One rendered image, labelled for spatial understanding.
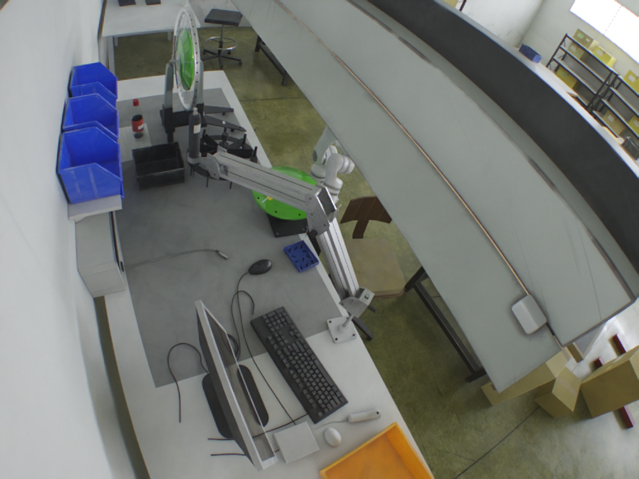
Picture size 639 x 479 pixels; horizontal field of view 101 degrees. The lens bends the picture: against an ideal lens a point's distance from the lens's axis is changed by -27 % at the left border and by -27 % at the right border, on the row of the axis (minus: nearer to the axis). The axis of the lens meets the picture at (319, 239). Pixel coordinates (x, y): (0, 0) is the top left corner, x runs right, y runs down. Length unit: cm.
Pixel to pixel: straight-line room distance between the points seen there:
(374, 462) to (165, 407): 75
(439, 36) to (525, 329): 18
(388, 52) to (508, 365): 20
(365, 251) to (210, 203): 92
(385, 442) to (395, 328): 141
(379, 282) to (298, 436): 106
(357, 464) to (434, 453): 128
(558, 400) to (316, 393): 228
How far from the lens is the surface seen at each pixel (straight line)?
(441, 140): 22
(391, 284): 203
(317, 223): 104
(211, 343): 99
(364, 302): 120
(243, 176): 116
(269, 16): 41
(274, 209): 150
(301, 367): 132
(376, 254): 210
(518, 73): 21
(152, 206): 170
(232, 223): 162
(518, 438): 305
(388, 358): 255
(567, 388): 329
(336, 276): 119
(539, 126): 21
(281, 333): 135
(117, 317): 143
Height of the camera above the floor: 218
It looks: 50 degrees down
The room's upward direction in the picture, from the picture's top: 23 degrees clockwise
